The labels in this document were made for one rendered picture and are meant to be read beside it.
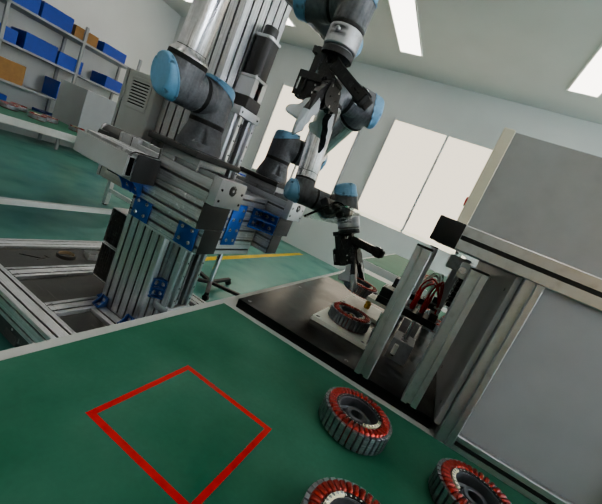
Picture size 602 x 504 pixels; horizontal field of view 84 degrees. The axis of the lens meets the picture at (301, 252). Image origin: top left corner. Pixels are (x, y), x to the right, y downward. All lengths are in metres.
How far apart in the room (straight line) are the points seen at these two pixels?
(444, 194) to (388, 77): 2.12
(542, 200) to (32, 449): 0.81
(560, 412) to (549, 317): 0.15
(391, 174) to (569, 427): 5.23
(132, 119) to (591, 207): 1.51
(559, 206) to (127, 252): 1.49
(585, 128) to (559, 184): 5.26
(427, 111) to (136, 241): 5.08
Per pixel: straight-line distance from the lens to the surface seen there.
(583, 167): 0.80
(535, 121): 5.96
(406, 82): 6.18
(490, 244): 0.64
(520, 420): 0.72
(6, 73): 6.78
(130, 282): 1.63
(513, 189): 0.77
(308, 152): 1.19
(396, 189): 5.70
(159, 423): 0.47
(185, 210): 1.14
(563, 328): 0.69
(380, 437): 0.56
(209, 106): 1.17
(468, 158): 5.74
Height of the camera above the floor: 1.07
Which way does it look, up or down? 10 degrees down
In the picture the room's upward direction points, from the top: 23 degrees clockwise
